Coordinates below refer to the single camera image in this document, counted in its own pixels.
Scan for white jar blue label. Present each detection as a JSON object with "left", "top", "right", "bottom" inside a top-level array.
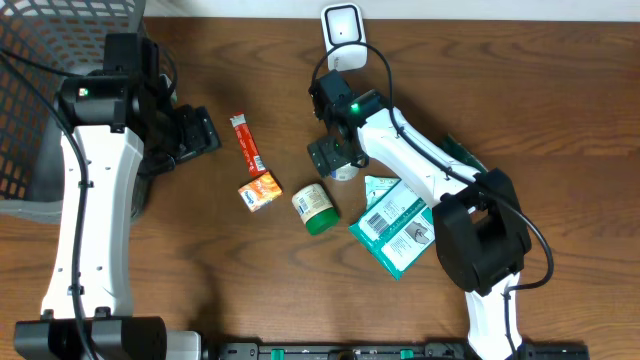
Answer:
[{"left": 330, "top": 164, "right": 359, "bottom": 182}]

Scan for green lid jar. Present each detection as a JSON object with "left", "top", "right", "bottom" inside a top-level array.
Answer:
[{"left": 292, "top": 183, "right": 340, "bottom": 236}]

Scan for pale green wipes packet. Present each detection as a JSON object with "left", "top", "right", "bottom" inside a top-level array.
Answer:
[{"left": 364, "top": 175, "right": 399, "bottom": 209}]

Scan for red white small packet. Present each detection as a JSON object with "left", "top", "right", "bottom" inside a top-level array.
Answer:
[{"left": 230, "top": 113, "right": 266, "bottom": 177}]

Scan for orange small box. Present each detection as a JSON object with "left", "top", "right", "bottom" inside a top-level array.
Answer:
[{"left": 238, "top": 171, "right": 283, "bottom": 212}]

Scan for green white package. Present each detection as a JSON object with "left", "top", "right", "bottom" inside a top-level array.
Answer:
[{"left": 347, "top": 133, "right": 489, "bottom": 281}]

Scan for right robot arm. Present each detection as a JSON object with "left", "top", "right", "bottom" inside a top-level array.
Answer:
[{"left": 308, "top": 70, "right": 554, "bottom": 359}]

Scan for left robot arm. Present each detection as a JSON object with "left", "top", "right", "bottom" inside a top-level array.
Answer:
[{"left": 14, "top": 33, "right": 220, "bottom": 359}]

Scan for white barcode scanner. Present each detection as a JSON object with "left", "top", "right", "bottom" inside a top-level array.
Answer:
[{"left": 320, "top": 3, "right": 368, "bottom": 72}]

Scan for grey plastic mesh basket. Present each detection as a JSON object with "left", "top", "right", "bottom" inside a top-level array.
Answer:
[{"left": 1, "top": 0, "right": 146, "bottom": 224}]

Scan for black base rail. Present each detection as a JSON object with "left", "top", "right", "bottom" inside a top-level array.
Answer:
[{"left": 203, "top": 341, "right": 590, "bottom": 360}]

